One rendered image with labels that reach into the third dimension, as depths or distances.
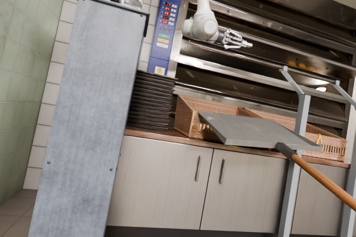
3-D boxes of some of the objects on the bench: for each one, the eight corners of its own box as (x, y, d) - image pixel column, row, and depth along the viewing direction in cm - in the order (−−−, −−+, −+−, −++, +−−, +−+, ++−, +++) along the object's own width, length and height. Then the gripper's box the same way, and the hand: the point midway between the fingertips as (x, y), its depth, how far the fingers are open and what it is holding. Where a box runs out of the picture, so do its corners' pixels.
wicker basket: (238, 138, 171) (243, 107, 172) (291, 147, 184) (295, 118, 186) (279, 152, 124) (286, 108, 125) (347, 162, 137) (352, 123, 139)
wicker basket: (170, 127, 158) (176, 93, 159) (233, 137, 171) (238, 106, 172) (187, 137, 110) (196, 89, 112) (273, 151, 123) (279, 107, 125)
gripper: (215, 27, 122) (249, 37, 127) (211, 48, 121) (246, 57, 126) (220, 23, 114) (256, 33, 120) (216, 44, 114) (252, 54, 119)
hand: (246, 44), depth 122 cm, fingers closed
